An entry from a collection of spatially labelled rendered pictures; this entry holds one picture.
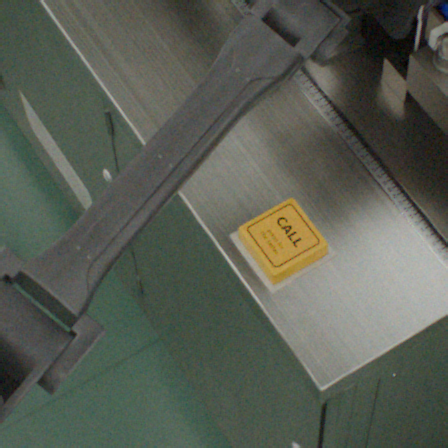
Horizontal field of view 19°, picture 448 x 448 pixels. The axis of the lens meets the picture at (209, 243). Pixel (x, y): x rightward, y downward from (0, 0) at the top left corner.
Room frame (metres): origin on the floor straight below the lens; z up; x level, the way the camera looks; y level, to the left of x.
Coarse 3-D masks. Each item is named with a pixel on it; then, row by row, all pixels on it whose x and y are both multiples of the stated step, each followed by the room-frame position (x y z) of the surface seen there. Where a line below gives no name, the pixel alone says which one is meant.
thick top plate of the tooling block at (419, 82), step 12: (420, 60) 0.80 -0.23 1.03; (408, 72) 0.80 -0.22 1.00; (420, 72) 0.79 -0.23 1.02; (432, 72) 0.78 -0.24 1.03; (408, 84) 0.80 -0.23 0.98; (420, 84) 0.79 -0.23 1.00; (432, 84) 0.77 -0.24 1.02; (444, 84) 0.77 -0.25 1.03; (420, 96) 0.78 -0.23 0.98; (432, 96) 0.77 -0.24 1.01; (444, 96) 0.75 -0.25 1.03; (432, 108) 0.77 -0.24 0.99; (444, 108) 0.75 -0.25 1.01; (444, 120) 0.75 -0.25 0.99; (444, 132) 0.74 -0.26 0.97
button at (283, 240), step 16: (288, 208) 0.69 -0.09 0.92; (256, 224) 0.68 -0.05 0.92; (272, 224) 0.68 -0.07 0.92; (288, 224) 0.68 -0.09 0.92; (304, 224) 0.67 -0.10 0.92; (256, 240) 0.66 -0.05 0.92; (272, 240) 0.66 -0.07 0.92; (288, 240) 0.66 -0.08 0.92; (304, 240) 0.65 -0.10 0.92; (320, 240) 0.65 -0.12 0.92; (256, 256) 0.64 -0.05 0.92; (272, 256) 0.64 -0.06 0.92; (288, 256) 0.64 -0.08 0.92; (304, 256) 0.64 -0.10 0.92; (320, 256) 0.64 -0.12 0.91; (272, 272) 0.62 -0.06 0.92; (288, 272) 0.62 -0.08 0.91
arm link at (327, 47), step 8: (256, 0) 0.75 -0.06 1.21; (320, 0) 0.76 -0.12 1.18; (328, 0) 0.76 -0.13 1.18; (248, 8) 0.75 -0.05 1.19; (328, 8) 0.76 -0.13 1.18; (336, 8) 0.76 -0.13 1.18; (344, 16) 0.75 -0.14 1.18; (344, 24) 0.74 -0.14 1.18; (336, 32) 0.72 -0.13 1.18; (344, 32) 0.73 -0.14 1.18; (328, 40) 0.71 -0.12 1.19; (336, 40) 0.72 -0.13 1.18; (320, 48) 0.71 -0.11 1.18; (328, 48) 0.71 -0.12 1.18; (312, 56) 0.71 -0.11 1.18; (320, 56) 0.70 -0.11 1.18; (328, 56) 0.70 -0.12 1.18; (320, 64) 0.70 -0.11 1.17
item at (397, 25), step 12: (372, 0) 0.79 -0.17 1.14; (384, 0) 0.80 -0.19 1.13; (396, 0) 0.81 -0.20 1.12; (408, 0) 0.80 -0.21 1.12; (420, 0) 0.79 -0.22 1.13; (360, 12) 0.79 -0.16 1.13; (372, 12) 0.82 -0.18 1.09; (384, 12) 0.81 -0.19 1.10; (396, 12) 0.80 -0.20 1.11; (408, 12) 0.79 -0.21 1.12; (384, 24) 0.80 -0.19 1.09; (396, 24) 0.79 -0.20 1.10; (408, 24) 0.79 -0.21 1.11; (396, 36) 0.78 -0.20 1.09
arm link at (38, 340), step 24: (0, 288) 0.48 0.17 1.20; (0, 312) 0.46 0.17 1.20; (24, 312) 0.46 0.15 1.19; (0, 336) 0.44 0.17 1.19; (24, 336) 0.44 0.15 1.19; (48, 336) 0.44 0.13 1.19; (72, 336) 0.45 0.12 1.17; (0, 360) 0.43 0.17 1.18; (24, 360) 0.43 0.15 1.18; (48, 360) 0.43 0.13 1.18; (0, 384) 0.43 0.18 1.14; (24, 384) 0.41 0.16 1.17; (0, 408) 0.39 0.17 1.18
